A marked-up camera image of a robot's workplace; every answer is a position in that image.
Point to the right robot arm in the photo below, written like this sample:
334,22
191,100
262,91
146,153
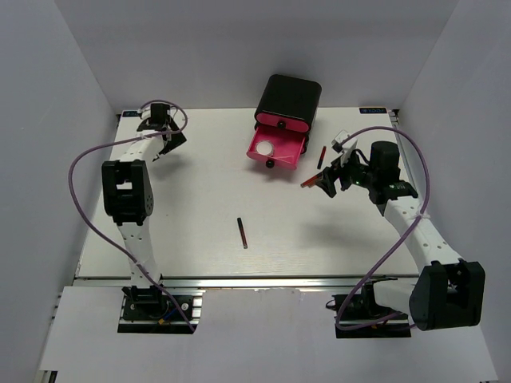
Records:
449,290

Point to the right blue table sticker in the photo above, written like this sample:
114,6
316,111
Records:
372,110

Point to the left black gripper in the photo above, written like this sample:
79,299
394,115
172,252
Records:
176,139

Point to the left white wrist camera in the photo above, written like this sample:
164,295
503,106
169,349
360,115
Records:
144,113

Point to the blue table sticker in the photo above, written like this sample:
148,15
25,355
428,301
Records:
130,113
372,110

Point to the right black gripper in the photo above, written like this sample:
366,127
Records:
330,175

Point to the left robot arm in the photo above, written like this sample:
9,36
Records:
126,186

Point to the dark red lip gloss tube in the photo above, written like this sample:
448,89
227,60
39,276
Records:
242,233

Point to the black drawer cabinet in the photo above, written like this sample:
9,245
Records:
290,96

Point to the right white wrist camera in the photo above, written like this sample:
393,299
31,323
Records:
343,141

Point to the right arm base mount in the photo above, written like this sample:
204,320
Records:
357,313

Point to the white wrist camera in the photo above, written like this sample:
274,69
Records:
343,141
144,113

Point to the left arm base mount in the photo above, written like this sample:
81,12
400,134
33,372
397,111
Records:
149,311

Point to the left blue table sticker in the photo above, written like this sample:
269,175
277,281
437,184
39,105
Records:
130,113

